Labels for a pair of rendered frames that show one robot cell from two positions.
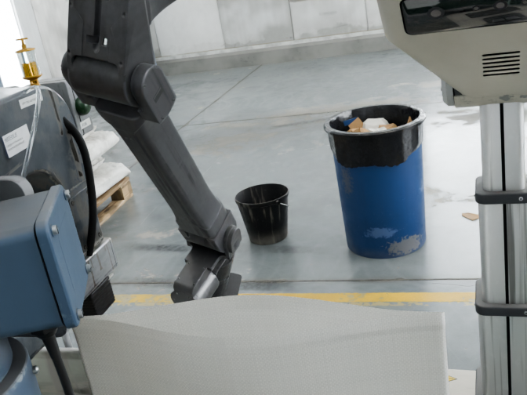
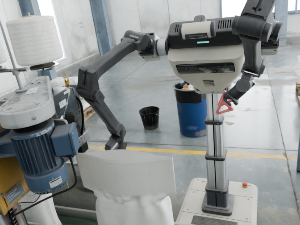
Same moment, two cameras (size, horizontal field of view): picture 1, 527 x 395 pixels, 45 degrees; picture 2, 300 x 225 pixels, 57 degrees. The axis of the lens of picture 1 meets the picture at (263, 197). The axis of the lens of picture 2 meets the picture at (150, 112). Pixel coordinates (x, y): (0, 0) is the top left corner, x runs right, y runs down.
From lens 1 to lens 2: 0.50 m
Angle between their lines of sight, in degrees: 2
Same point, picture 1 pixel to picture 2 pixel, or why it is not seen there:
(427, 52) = (186, 78)
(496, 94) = (209, 91)
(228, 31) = not seen: hidden behind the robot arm
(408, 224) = (202, 125)
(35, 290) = (68, 146)
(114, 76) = (88, 93)
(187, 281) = (109, 144)
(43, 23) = (69, 33)
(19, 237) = (65, 135)
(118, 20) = (89, 80)
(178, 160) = (106, 111)
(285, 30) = not seen: hidden behind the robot
